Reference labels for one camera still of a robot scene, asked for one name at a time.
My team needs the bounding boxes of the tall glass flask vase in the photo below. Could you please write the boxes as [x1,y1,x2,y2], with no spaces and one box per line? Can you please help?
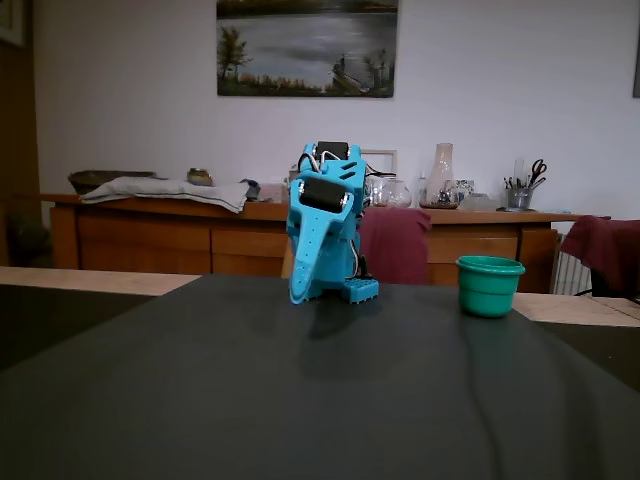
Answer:
[418,143,462,210]

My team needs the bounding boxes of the green plastic cup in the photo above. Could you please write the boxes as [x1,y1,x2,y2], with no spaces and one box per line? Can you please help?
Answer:
[455,255,527,319]

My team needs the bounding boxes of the white picture frame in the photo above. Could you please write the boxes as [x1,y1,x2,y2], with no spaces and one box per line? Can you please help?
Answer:
[360,148,399,177]

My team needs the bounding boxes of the clear glass dish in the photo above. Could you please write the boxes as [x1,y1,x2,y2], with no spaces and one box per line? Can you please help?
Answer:
[459,192,497,212]

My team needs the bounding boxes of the white radiator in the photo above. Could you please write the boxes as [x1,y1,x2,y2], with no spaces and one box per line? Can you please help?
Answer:
[551,234,594,296]

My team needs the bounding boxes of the maroon draped cloth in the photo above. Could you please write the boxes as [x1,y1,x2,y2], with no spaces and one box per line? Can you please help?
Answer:
[559,207,640,297]

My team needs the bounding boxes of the round glass bowl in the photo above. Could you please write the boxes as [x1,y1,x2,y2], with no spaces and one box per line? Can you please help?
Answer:
[372,178,413,209]

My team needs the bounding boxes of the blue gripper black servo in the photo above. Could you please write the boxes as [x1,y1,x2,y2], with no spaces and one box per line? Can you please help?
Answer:
[286,157,369,306]

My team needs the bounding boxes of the blue perforated robot base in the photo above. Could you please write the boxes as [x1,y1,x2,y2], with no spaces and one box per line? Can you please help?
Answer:
[307,277,380,304]

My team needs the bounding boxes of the lake landscape painting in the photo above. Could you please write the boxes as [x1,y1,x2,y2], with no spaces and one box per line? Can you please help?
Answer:
[216,0,400,99]

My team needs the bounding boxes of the wooden sideboard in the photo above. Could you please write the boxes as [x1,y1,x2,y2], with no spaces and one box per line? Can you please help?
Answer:
[42,193,611,294]

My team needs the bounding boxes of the dark grey table mat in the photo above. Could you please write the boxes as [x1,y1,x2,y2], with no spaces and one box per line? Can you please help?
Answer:
[0,273,640,480]

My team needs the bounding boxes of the grey pen cup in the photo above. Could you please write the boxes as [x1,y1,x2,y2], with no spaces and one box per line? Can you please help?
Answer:
[507,187,534,211]

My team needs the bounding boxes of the dark framed wall picture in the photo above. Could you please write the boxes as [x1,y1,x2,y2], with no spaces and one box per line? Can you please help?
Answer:
[632,0,640,99]

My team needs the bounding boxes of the black handled scissors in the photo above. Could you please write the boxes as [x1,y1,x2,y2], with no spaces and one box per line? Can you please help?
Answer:
[528,158,549,191]

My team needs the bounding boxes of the folded white cloth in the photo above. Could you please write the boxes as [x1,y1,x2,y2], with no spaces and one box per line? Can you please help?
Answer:
[79,175,251,215]

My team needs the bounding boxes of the dark shallow bowl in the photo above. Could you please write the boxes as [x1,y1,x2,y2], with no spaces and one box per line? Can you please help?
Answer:
[68,170,158,195]

